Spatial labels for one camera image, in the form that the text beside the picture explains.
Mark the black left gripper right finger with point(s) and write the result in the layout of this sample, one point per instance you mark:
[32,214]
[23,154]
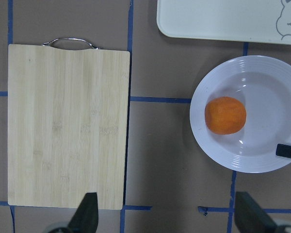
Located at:
[249,217]

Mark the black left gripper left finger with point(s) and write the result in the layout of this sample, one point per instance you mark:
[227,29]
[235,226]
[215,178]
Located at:
[85,219]

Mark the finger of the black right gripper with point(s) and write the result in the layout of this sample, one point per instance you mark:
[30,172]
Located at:
[283,151]

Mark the white ribbed plate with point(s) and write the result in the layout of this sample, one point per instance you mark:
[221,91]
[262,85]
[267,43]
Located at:
[263,85]

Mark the orange fruit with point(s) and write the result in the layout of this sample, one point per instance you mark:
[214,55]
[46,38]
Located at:
[225,115]

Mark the cream bear tray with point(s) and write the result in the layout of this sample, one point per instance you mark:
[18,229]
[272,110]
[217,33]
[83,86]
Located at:
[259,21]

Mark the bamboo cutting board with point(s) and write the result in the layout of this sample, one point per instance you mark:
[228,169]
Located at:
[67,125]

